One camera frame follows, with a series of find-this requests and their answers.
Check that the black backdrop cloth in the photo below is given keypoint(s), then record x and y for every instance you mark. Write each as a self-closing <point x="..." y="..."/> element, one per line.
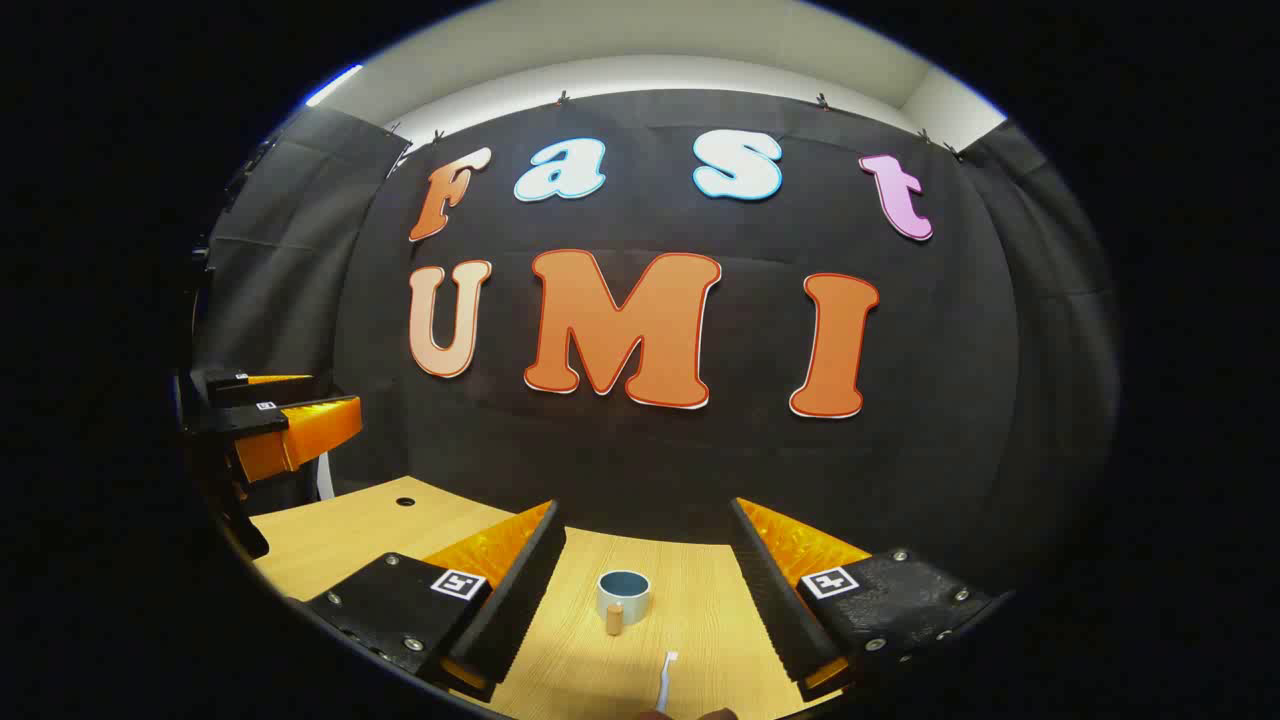
<point x="640" y="460"/>

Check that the pale blue cup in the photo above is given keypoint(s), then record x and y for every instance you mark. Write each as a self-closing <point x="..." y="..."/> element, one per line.
<point x="625" y="600"/>

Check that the wooden desktop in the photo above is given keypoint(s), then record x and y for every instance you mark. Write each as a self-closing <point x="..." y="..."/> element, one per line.
<point x="350" y="540"/>

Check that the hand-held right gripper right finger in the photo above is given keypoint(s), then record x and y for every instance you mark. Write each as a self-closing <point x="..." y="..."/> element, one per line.
<point x="775" y="590"/>

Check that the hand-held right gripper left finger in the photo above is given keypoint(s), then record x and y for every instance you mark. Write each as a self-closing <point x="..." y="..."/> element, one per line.
<point x="520" y="590"/>

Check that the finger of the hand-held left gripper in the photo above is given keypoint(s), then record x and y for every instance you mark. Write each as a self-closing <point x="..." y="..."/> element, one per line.
<point x="300" y="435"/>
<point x="250" y="391"/>

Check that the white toothbrush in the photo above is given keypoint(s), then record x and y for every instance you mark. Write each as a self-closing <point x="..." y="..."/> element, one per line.
<point x="666" y="680"/>

